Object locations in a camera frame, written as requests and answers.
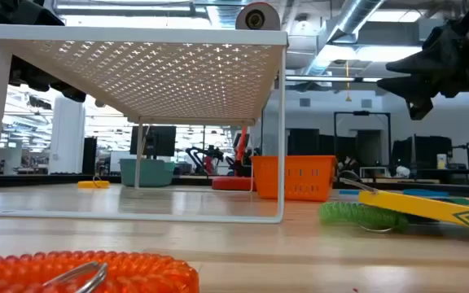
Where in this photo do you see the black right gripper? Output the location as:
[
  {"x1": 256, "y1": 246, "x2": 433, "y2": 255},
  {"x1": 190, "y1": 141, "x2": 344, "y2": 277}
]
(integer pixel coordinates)
[{"x1": 376, "y1": 6, "x2": 469, "y2": 121}]

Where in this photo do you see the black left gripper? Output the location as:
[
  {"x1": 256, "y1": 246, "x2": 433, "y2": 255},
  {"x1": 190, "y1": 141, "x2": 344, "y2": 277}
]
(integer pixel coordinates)
[{"x1": 9, "y1": 60, "x2": 87, "y2": 103}]

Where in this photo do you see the yellow spiral coil keychain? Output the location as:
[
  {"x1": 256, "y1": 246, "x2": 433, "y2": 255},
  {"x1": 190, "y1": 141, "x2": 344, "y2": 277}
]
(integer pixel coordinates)
[{"x1": 77, "y1": 175, "x2": 111, "y2": 190}]

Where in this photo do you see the teal plastic basket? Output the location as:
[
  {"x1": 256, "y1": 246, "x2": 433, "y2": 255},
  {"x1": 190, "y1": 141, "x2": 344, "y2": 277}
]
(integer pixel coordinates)
[{"x1": 119, "y1": 158, "x2": 177, "y2": 188}]

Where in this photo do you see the orange plastic basket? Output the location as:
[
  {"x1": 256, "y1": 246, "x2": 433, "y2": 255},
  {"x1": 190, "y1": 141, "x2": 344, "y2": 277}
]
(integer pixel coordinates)
[{"x1": 251, "y1": 155, "x2": 338, "y2": 203}]

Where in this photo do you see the green spiral coil keychain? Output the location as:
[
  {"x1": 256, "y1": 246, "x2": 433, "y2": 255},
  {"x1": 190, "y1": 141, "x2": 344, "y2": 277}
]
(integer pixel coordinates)
[{"x1": 318, "y1": 201, "x2": 410, "y2": 234}]

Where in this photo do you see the orange spiral coil keychain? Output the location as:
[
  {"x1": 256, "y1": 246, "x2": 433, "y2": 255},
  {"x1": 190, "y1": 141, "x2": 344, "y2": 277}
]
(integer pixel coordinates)
[{"x1": 0, "y1": 250, "x2": 200, "y2": 293}]

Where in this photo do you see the red desk lamp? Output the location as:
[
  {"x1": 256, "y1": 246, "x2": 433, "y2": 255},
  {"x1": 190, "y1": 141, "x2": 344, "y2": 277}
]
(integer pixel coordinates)
[{"x1": 212, "y1": 2, "x2": 281, "y2": 192}]

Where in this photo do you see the black tall cabinet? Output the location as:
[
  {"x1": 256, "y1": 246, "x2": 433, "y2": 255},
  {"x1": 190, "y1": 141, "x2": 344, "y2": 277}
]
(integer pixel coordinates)
[{"x1": 81, "y1": 137, "x2": 98, "y2": 175}]

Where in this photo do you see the black equipment cabinet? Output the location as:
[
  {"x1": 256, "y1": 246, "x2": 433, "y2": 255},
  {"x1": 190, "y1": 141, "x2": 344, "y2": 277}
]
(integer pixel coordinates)
[{"x1": 392, "y1": 135, "x2": 454, "y2": 170}]

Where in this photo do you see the white perforated metal shelf riser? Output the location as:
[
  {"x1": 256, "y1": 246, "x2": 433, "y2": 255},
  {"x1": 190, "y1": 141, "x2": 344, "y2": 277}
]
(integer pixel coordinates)
[{"x1": 0, "y1": 23, "x2": 289, "y2": 225}]

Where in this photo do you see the long ceiling strip light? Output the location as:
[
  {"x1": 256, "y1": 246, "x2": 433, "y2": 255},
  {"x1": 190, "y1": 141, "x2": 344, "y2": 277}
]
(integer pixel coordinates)
[{"x1": 285, "y1": 75, "x2": 382, "y2": 83}]

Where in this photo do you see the black computer monitor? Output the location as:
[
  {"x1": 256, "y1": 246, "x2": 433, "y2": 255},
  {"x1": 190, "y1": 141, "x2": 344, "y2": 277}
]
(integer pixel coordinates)
[{"x1": 129, "y1": 125, "x2": 178, "y2": 158}]

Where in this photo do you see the black metal gantry frame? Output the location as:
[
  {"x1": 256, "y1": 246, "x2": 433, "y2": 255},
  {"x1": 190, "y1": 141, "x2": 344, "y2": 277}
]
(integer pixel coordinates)
[{"x1": 333, "y1": 110, "x2": 392, "y2": 168}]

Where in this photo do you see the yellow hanging cord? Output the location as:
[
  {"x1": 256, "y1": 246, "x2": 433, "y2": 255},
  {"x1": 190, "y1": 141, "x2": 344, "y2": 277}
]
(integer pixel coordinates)
[{"x1": 344, "y1": 60, "x2": 353, "y2": 103}]

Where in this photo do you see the silver ceiling air duct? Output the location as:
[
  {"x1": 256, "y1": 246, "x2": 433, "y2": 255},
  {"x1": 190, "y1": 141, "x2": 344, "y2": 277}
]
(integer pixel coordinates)
[{"x1": 299, "y1": 0, "x2": 386, "y2": 78}]

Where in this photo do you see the black aluminium table frame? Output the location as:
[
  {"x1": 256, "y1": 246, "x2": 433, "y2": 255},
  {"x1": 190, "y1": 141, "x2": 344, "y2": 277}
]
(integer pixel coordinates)
[{"x1": 0, "y1": 173, "x2": 469, "y2": 197}]

